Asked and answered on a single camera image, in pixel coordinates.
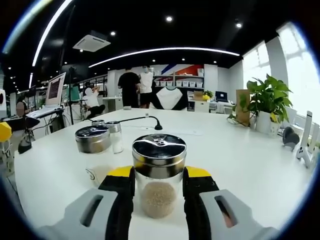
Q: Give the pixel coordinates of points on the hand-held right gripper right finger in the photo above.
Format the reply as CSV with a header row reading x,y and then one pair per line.
x,y
197,200

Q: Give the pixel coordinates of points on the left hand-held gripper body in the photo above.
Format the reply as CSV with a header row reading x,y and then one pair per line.
x,y
2,105

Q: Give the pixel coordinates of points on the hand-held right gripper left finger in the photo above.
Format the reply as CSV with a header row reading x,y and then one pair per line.
x,y
120,200

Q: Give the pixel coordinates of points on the tall seasoning bottle brown contents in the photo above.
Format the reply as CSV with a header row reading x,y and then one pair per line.
x,y
158,162

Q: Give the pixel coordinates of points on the short glass seasoning bottle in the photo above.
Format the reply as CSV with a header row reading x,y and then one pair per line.
x,y
116,140
98,122

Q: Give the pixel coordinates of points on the tall seasoning bottle white contents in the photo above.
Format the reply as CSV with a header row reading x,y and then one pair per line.
x,y
92,142

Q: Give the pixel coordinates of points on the small black object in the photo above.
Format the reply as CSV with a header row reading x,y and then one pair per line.
x,y
25,147

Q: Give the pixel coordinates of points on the black laptop stand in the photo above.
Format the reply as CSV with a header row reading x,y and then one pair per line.
x,y
57,115

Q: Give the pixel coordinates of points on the white laptop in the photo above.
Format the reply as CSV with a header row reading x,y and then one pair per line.
x,y
56,88

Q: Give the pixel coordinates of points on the black tripod stand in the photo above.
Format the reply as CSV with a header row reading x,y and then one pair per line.
x,y
72,110

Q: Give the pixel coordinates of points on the green board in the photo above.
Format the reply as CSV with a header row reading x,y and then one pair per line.
x,y
74,93

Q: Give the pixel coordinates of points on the black hanging screen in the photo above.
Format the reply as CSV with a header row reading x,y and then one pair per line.
x,y
75,71

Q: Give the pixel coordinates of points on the ceiling light strip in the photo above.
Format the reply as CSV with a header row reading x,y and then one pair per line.
x,y
162,49
47,27

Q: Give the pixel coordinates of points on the small grey pouch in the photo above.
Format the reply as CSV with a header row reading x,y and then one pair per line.
x,y
127,108

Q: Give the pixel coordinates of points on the small yellow flower plant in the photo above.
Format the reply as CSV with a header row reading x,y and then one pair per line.
x,y
207,96

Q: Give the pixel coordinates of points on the cardboard box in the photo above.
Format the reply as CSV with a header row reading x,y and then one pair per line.
x,y
198,95

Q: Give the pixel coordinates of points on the brown paper bag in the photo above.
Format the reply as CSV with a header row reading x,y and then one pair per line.
x,y
242,105

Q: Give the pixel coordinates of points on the computer monitor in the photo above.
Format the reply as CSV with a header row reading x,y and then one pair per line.
x,y
221,96

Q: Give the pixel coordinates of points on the ceiling air conditioner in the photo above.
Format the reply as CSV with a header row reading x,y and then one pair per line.
x,y
91,41

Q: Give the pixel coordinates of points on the dark grey desk gadget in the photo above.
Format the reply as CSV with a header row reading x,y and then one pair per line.
x,y
291,138

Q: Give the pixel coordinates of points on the white handheld device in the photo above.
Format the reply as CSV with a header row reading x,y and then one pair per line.
x,y
303,153

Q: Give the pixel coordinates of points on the shelf of white storage bins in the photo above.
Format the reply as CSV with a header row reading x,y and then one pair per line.
x,y
185,82

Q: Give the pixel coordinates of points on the green potted plant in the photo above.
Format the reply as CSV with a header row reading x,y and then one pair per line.
x,y
267,100

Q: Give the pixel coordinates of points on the tall white flask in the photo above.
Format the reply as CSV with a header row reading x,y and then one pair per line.
x,y
308,130

